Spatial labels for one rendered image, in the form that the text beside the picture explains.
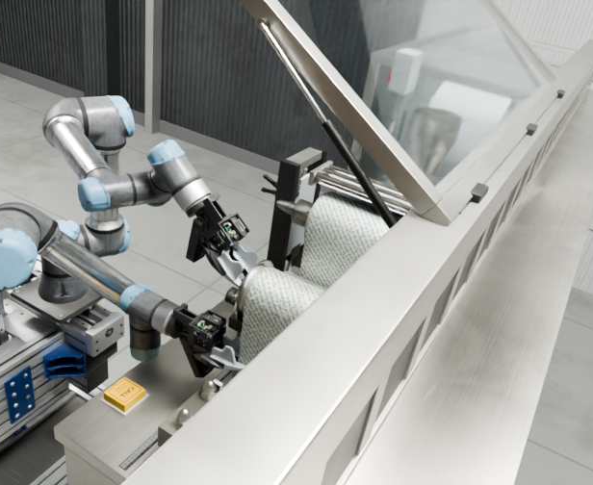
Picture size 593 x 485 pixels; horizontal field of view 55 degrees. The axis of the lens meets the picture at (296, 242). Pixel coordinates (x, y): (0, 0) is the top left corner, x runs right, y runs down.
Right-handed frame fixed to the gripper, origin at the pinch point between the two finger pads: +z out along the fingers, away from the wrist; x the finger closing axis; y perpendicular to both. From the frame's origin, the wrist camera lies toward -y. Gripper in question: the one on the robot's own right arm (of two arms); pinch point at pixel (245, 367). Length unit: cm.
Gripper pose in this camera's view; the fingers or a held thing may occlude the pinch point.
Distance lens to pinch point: 129.4
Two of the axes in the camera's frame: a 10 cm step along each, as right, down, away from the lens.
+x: 5.1, -3.8, 7.8
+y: 1.4, -8.5, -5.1
